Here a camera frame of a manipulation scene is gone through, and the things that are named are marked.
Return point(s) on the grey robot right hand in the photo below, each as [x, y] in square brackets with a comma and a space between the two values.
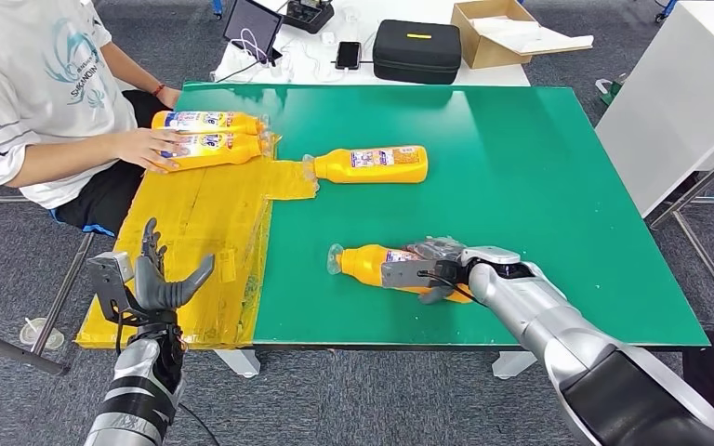
[412, 276]

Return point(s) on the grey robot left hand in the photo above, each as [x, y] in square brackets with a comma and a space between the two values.
[157, 289]

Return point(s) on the person's left hand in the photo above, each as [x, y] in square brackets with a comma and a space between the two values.
[170, 98]

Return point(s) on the person's right hand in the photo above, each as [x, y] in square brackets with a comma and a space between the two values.
[147, 149]

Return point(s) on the orange detergent bottle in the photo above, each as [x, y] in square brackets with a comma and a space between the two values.
[360, 264]
[234, 151]
[345, 169]
[240, 123]

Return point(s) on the person's left forearm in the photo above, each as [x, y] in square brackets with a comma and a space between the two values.
[129, 68]

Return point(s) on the person's right forearm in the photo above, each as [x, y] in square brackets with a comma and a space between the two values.
[61, 160]

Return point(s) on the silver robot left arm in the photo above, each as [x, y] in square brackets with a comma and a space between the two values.
[135, 394]

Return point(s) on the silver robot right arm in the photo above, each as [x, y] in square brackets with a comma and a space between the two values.
[548, 326]

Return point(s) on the yellow taped cardboard mat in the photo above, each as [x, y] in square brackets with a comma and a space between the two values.
[197, 215]

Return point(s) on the black tablet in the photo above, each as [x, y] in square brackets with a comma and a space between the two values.
[251, 23]

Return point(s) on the clear plastic cup lid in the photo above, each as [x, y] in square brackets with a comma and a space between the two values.
[41, 333]

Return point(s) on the black controller device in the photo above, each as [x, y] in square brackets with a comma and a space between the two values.
[308, 15]

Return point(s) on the green top table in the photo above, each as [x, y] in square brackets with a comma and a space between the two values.
[548, 184]

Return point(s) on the small white charger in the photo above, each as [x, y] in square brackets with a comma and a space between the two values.
[328, 37]

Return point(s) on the black smartphone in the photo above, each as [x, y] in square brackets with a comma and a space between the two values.
[348, 55]

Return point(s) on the white desk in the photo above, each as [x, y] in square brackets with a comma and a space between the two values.
[498, 77]

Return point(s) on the black zip case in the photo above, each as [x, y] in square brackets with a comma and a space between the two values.
[417, 55]

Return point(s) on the brown cardboard box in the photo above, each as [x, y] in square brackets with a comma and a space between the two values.
[483, 52]

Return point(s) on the white foam sheet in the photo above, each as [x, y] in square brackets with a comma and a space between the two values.
[529, 36]

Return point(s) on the green and white object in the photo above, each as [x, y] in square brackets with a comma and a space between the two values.
[611, 92]

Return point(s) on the white side table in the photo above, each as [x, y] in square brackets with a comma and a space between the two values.
[671, 104]

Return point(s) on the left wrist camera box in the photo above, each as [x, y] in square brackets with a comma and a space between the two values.
[110, 271]

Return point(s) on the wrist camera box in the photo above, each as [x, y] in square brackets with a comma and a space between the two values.
[110, 271]
[492, 254]

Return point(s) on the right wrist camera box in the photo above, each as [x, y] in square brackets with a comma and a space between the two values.
[492, 254]

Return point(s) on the metal stool frame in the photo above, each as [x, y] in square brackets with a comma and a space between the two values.
[12, 352]

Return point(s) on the blue cart frame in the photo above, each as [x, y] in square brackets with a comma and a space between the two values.
[665, 7]

